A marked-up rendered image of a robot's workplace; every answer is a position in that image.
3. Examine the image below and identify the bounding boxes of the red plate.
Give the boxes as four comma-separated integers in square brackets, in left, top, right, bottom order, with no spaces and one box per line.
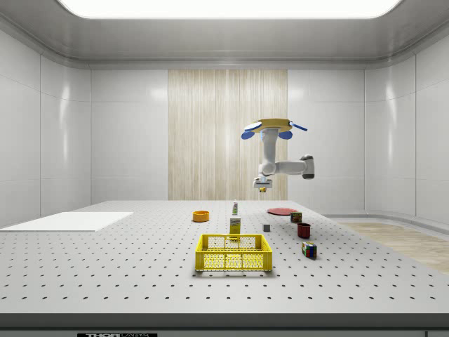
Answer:
[267,206,299,216]

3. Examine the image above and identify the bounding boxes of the yellow white box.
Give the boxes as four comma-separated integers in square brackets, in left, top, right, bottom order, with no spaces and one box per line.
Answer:
[229,217,242,242]

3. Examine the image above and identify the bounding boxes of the puzzle cube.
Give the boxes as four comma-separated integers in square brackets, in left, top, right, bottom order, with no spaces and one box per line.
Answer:
[301,241,318,260]

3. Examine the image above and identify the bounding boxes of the yellow basket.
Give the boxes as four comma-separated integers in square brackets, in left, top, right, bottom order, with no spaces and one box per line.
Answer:
[194,233,274,273]

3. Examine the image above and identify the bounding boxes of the white board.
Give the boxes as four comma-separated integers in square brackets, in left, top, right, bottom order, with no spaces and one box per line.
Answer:
[0,211,135,232]

